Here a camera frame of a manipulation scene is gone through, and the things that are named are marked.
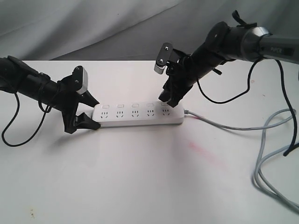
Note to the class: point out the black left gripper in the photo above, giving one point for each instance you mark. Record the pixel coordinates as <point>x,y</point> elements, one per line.
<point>66,100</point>

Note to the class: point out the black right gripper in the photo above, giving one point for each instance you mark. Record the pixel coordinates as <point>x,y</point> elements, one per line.
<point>180,80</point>

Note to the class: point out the white five-outlet power strip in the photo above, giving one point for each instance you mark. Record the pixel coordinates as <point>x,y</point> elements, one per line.
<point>137,114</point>

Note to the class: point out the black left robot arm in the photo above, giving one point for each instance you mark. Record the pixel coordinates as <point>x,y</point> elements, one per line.
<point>16,76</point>

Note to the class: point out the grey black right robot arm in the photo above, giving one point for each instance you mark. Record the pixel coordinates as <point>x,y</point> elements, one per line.
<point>246,42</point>

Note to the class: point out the grey backdrop cloth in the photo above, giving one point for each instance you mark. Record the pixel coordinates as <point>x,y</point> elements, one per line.
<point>126,29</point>

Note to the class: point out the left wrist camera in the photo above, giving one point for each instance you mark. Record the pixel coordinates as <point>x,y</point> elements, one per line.
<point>79,80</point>

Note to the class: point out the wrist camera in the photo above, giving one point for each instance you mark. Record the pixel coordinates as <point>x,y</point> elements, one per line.
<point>163,57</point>
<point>79,80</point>

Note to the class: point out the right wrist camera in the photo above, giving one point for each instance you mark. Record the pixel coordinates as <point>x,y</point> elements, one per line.
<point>163,57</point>

